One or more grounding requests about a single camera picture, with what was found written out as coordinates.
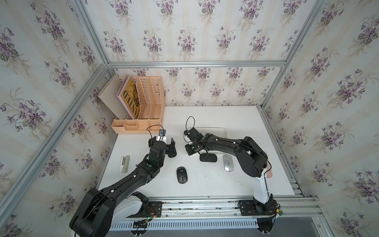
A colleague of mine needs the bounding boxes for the beige flat board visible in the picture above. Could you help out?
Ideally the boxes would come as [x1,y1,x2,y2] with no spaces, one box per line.
[97,75,128,119]

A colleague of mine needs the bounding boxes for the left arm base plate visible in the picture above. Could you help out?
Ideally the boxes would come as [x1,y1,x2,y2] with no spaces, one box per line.
[139,201,163,217]

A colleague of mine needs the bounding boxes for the black slim mouse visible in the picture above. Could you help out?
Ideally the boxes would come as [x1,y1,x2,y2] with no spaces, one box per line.
[199,153,217,163]

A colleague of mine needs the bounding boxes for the small silver green object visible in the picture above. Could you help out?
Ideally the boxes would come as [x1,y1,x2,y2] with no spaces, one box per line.
[120,156,130,173]

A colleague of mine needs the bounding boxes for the silver slim mouse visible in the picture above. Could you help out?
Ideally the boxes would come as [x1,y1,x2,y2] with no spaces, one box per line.
[223,154,234,172]

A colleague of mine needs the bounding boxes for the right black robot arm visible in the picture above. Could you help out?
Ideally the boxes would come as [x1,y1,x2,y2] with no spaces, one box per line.
[184,127,273,204]

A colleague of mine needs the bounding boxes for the yellow cover book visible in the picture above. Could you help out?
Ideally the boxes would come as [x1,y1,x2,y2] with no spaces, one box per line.
[116,76,140,119]

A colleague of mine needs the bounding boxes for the white plastic storage box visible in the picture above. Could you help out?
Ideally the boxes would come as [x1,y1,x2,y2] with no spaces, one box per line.
[196,127,228,155]

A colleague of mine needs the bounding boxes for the peach desk file organizer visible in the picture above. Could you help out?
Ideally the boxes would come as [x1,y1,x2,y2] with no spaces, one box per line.
[112,76,165,135]

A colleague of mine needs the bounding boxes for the pink rectangular case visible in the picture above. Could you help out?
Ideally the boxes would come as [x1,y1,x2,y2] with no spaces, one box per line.
[265,161,273,179]

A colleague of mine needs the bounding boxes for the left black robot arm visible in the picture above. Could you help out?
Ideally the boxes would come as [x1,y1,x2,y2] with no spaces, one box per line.
[69,137,177,237]

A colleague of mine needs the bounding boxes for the small black Lecoo mouse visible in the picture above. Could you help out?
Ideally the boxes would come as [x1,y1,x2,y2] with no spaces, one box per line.
[167,146,177,158]

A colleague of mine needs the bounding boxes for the aluminium frame rail front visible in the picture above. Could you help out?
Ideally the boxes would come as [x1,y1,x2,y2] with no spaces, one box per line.
[77,197,325,221]

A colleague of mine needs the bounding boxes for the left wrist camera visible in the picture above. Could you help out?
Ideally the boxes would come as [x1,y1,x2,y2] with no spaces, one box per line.
[156,129,166,143]

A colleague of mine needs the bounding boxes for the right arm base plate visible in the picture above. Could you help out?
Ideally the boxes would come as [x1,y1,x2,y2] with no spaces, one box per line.
[237,199,281,216]

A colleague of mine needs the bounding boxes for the black Lecoo scroll mouse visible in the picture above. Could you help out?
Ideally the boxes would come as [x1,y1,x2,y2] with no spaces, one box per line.
[176,166,188,184]

